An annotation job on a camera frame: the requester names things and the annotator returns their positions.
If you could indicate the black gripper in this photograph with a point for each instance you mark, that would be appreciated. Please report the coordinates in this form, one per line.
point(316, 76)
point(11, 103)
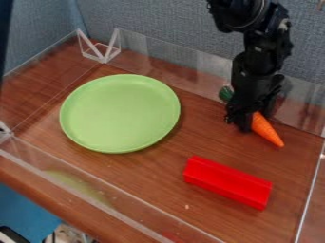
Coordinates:
point(255, 94)

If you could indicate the orange toy carrot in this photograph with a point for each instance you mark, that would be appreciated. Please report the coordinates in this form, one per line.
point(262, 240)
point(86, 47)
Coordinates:
point(259, 124)

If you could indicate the red rectangular block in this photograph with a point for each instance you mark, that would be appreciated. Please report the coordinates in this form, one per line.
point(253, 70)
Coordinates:
point(227, 182)

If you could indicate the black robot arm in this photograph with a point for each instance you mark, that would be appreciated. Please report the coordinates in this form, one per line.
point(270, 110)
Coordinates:
point(262, 21)

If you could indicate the green round plate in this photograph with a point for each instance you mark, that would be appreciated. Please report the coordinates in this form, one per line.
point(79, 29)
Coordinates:
point(119, 113)

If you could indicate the clear acrylic corner bracket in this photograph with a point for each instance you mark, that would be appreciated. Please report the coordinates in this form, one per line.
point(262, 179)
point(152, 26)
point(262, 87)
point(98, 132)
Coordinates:
point(96, 51)

